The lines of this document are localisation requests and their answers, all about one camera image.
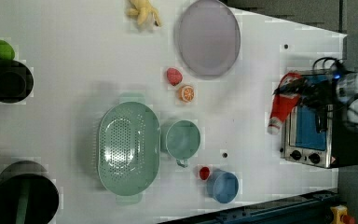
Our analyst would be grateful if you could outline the black cable loop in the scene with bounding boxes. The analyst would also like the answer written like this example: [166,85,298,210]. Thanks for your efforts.
[311,56,344,74]

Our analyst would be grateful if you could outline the blue cup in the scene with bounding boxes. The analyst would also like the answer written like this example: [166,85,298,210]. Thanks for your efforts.
[206,169,239,203]

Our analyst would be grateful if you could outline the yellow red clamp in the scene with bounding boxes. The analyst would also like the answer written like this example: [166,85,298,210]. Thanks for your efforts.
[330,205,356,224]

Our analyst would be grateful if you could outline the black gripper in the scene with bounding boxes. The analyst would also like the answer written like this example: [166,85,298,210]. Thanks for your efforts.
[273,77,337,109]

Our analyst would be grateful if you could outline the lilac round plate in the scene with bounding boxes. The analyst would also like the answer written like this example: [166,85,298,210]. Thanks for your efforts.
[177,0,241,77]

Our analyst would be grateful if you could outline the green oval strainer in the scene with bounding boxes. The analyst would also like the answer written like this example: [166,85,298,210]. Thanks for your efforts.
[97,93,161,205]

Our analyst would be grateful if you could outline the red felt ketchup bottle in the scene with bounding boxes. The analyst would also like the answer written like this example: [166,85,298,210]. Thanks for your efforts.
[267,73,301,134]

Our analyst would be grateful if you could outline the black bucket with green tool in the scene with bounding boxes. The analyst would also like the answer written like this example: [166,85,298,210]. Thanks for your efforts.
[0,161,60,224]

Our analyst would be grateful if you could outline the yellow plush banana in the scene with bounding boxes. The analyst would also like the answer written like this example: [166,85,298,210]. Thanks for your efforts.
[126,0,162,27]

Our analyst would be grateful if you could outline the green mug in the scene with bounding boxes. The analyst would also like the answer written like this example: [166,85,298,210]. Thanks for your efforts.
[161,119,201,168]

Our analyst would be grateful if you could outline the orange slice toy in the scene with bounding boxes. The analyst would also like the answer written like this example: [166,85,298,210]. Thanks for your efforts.
[178,85,195,103]

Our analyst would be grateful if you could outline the black round pot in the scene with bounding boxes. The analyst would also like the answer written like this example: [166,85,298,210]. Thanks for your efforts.
[0,60,34,104]

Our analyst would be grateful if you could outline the green avocado toy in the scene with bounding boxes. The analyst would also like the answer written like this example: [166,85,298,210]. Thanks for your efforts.
[0,40,15,60]

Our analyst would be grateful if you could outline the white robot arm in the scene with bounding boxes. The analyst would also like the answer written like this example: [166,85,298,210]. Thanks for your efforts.
[274,72,358,133]

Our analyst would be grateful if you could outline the silver toaster oven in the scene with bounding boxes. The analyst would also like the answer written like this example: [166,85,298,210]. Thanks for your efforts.
[279,69,358,170]

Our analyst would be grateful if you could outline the red plush strawberry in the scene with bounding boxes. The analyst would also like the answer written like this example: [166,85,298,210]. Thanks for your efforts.
[166,67,183,86]

